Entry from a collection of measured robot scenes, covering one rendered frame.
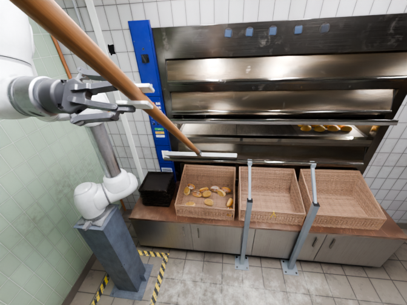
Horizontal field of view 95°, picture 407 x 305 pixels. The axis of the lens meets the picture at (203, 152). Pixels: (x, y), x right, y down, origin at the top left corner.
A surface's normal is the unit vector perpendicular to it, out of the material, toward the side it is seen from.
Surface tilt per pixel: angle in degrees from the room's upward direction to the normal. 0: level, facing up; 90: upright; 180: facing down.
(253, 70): 70
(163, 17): 90
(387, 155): 90
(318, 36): 90
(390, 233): 0
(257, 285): 0
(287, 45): 90
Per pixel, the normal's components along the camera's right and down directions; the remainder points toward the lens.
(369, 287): -0.04, -0.84
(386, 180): -0.12, 0.55
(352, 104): -0.13, 0.23
